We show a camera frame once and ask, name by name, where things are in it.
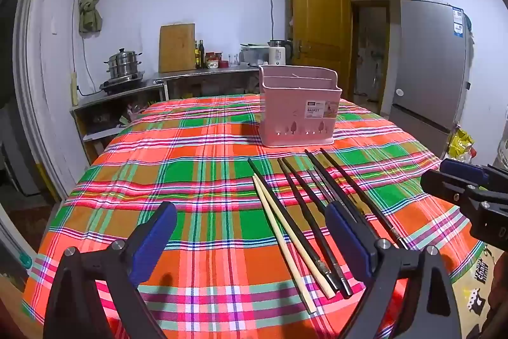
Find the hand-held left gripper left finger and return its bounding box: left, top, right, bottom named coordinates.
left=43, top=201, right=178, bottom=339

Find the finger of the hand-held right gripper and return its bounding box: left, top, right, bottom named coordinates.
left=440, top=158, right=508, bottom=189
left=420, top=169, right=484, bottom=205

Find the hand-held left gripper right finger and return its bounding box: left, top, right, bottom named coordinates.
left=324, top=202, right=463, bottom=339

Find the light wooden chopstick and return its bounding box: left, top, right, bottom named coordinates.
left=252, top=174, right=318, bottom=315
left=255, top=174, right=337, bottom=300

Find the thin grey chopstick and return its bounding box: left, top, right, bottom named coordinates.
left=306, top=169, right=338, bottom=207

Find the pink utensil basket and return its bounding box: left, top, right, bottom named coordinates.
left=258, top=65, right=342, bottom=147

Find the yellow snack bag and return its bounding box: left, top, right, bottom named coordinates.
left=448, top=128, right=475, bottom=161

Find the plaid tablecloth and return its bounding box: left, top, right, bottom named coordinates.
left=22, top=95, right=491, bottom=339

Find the beige printed bag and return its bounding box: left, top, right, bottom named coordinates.
left=452, top=244, right=501, bottom=339

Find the silver refrigerator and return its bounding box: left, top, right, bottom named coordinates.
left=388, top=0, right=475, bottom=161

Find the low steel side table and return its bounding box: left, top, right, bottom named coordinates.
left=70, top=79, right=165, bottom=161

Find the black induction cooker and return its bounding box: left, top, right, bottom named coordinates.
left=99, top=71, right=145, bottom=93

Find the tall steel counter table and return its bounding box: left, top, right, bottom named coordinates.
left=153, top=63, right=263, bottom=101

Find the steel steamer pot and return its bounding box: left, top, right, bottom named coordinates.
left=104, top=48, right=144, bottom=79

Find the wooden cutting board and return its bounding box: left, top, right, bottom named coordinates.
left=159, top=23, right=196, bottom=73

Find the yellow wooden door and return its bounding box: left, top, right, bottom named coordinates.
left=291, top=0, right=352, bottom=99

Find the white electric kettle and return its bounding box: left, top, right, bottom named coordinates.
left=268, top=39, right=294, bottom=65

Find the white storage box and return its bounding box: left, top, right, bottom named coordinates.
left=240, top=43, right=271, bottom=66

